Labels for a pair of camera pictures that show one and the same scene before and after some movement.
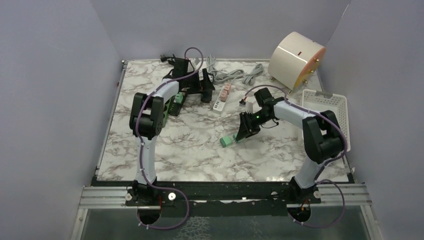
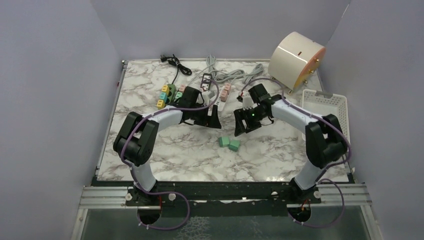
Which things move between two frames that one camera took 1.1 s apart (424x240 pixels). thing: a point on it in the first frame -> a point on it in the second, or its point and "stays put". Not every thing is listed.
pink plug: x=224 y=96 stays put
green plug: x=225 y=141 stays put
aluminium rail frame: x=115 y=197 stays put
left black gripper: x=205 y=84 -> x=211 y=121
